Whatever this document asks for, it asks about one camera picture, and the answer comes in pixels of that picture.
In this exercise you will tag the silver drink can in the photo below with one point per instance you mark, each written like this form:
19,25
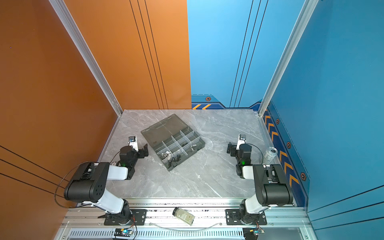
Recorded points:
269,155

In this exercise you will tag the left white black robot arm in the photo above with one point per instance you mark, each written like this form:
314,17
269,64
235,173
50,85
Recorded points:
88,185

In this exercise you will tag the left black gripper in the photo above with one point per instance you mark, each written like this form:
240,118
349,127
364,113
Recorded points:
142,155

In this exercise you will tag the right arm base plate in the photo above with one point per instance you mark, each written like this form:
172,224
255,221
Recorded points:
235,217

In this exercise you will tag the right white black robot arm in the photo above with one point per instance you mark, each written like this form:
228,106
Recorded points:
271,187

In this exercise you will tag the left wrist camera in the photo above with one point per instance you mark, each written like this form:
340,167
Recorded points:
133,143

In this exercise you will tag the right circuit board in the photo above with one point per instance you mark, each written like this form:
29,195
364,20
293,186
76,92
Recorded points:
252,233

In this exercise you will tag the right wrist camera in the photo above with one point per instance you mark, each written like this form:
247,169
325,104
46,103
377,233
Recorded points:
241,140

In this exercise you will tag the aluminium front rail frame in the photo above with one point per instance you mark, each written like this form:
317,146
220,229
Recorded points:
284,223

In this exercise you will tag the left green circuit board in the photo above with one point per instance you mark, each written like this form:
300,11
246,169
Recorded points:
123,233

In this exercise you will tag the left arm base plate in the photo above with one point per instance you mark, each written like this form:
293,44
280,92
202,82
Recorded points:
135,217

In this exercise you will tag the grey plastic organizer box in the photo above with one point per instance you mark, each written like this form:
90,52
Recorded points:
173,135

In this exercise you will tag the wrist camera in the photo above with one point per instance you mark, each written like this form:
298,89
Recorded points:
241,140
133,143

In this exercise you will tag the small glass jar on rail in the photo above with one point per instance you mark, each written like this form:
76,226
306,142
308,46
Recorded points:
184,216

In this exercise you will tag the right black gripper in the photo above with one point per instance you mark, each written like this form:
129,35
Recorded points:
233,147

